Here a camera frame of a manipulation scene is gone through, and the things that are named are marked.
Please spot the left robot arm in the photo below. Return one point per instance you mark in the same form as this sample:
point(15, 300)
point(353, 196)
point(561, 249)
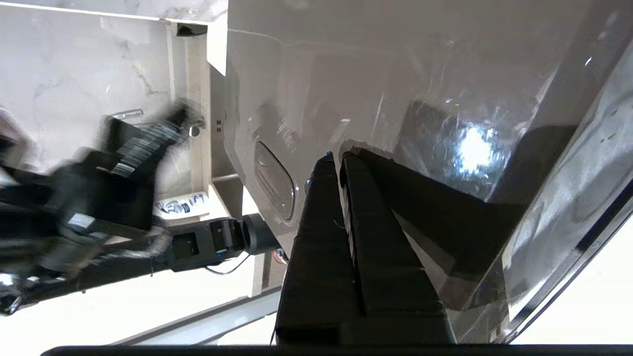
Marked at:
point(104, 198)

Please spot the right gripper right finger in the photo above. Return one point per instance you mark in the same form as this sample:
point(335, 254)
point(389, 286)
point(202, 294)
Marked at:
point(385, 277)

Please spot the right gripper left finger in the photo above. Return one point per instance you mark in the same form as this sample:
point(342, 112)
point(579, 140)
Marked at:
point(316, 257)

